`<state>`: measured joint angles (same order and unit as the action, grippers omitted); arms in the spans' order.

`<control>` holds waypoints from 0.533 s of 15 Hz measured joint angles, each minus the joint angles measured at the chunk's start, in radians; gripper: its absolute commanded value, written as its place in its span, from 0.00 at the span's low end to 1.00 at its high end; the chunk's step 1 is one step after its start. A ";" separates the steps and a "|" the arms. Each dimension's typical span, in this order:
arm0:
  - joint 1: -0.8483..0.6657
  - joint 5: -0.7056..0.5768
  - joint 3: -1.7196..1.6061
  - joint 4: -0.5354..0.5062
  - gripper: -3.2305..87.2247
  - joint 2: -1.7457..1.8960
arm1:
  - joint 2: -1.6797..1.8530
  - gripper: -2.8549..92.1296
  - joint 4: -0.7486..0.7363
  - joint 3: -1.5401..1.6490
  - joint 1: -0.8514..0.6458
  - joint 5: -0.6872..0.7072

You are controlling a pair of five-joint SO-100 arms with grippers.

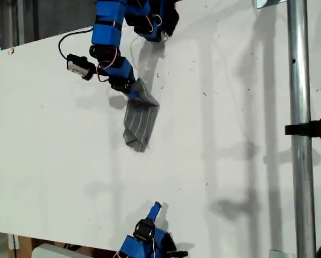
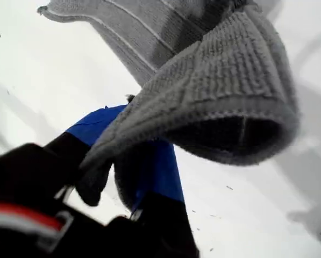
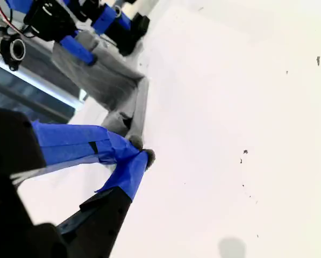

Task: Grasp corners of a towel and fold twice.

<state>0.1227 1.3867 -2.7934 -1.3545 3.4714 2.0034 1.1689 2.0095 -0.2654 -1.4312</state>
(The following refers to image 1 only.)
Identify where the grey white-striped towel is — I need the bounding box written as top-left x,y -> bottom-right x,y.
122,77 -> 161,153

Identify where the white box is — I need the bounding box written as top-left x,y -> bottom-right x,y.
31,243 -> 94,258

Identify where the wooden table leg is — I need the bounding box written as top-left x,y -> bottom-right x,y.
8,233 -> 33,258

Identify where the black clamp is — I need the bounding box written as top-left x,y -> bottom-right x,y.
284,114 -> 321,143

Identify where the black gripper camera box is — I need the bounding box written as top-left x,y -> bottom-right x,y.
132,218 -> 156,240
66,53 -> 95,81

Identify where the black camera cable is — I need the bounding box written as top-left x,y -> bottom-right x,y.
58,26 -> 94,60

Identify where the steel post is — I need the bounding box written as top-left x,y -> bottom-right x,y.
286,0 -> 318,258

